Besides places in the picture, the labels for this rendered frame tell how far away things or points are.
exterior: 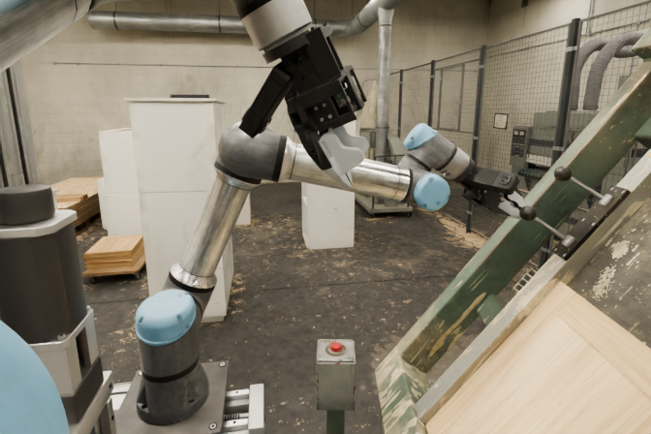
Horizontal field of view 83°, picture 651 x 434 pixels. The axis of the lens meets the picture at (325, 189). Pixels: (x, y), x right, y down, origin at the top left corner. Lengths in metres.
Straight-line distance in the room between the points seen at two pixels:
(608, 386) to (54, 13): 0.90
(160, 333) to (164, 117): 2.17
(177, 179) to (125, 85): 6.35
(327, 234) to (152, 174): 2.37
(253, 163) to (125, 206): 4.18
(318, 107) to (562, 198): 0.91
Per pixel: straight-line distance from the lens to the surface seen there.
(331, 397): 1.30
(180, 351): 0.88
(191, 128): 2.83
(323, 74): 0.46
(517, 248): 1.24
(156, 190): 2.95
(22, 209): 0.58
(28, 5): 0.35
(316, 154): 0.48
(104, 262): 4.32
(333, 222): 4.54
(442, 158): 0.94
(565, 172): 1.02
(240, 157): 0.74
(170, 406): 0.93
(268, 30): 0.45
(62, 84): 9.56
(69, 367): 0.63
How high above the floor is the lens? 1.67
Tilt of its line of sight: 12 degrees down
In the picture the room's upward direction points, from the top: straight up
